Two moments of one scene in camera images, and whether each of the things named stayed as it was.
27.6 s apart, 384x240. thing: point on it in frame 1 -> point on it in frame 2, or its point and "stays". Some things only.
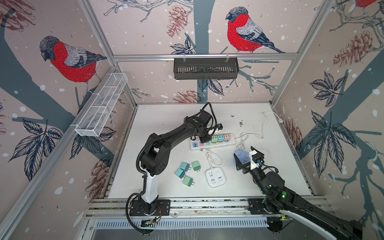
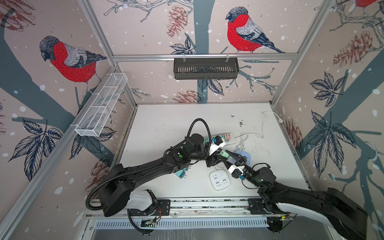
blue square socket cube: [244, 157] stays
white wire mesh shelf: [100, 105] stays
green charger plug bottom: [188, 181] -> [224, 154]
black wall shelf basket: [206, 69] stays
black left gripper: [204, 140] -> [213, 161]
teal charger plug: [180, 173] stays
